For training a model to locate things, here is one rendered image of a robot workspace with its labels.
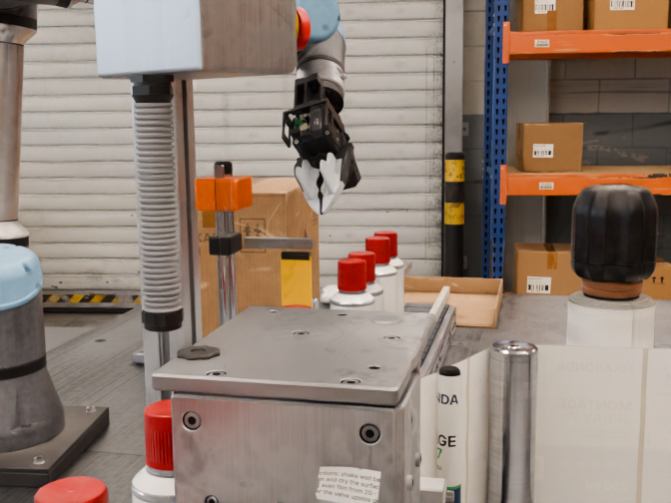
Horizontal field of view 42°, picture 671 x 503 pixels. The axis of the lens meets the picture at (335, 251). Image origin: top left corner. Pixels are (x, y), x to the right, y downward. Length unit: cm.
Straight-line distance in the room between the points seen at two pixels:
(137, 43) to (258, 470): 46
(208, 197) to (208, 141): 453
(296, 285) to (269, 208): 64
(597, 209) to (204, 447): 57
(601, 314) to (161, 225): 43
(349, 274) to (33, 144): 479
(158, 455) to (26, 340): 62
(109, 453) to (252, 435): 79
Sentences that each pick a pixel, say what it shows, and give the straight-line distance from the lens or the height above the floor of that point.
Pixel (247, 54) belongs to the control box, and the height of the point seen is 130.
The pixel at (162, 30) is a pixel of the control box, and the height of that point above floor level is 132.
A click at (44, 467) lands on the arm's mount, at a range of 109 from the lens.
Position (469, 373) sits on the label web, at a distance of 70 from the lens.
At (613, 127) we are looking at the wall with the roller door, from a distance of 545.
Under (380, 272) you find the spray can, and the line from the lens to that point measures 116.
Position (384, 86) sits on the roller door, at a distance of 520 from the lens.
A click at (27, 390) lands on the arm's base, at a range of 115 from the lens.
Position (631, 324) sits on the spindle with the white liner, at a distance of 90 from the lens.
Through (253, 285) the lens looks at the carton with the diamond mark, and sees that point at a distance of 149.
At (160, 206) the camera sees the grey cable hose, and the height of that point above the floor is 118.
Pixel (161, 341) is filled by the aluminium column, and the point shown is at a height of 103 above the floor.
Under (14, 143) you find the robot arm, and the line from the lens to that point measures 126.
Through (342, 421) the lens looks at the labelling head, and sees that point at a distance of 37.
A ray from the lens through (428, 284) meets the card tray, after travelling 203.
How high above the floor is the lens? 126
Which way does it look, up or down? 9 degrees down
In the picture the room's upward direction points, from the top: 1 degrees counter-clockwise
